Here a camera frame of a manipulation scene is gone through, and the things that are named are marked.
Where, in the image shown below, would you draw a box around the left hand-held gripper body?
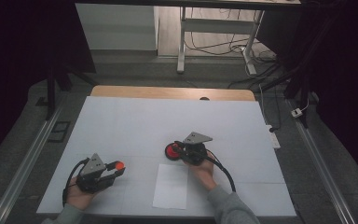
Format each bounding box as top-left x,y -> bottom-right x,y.
75,152 -> 116,194

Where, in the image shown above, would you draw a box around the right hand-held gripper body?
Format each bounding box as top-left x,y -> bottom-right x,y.
179,132 -> 214,167

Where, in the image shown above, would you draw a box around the round red ink pad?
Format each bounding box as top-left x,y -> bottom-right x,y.
164,142 -> 185,161

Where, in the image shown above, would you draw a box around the white paper sheet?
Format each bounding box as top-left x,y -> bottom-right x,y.
151,163 -> 190,211

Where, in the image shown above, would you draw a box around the person's left hand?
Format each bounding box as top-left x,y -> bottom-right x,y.
64,176 -> 100,212

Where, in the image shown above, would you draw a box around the person's right hand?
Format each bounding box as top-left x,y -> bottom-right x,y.
186,151 -> 219,193

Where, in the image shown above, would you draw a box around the white table cover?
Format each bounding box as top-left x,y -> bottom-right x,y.
35,95 -> 297,217

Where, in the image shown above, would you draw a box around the white power strip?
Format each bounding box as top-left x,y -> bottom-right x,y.
266,123 -> 282,150

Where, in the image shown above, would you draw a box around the black tripod stand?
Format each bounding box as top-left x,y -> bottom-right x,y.
259,59 -> 318,129
44,60 -> 101,121

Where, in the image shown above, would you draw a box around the small white adapter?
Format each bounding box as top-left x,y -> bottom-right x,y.
290,107 -> 304,119

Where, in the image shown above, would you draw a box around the white cabinet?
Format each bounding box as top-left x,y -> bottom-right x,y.
75,3 -> 159,51

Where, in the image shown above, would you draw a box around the black curtain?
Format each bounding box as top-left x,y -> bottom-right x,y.
255,0 -> 358,190
0,0 -> 98,171

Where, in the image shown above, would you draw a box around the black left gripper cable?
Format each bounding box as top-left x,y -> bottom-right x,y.
61,157 -> 91,208

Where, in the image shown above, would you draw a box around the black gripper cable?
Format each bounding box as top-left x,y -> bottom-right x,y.
61,157 -> 91,208
205,154 -> 238,194

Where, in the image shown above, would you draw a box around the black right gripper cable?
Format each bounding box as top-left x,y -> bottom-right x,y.
205,154 -> 238,194

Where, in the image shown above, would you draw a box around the metal floor rail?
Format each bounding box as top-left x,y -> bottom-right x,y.
286,98 -> 358,224
0,92 -> 68,224

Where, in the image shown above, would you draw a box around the black floor cables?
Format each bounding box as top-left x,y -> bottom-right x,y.
184,7 -> 288,90

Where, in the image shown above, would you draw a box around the white desk frame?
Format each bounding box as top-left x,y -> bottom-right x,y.
176,6 -> 266,77

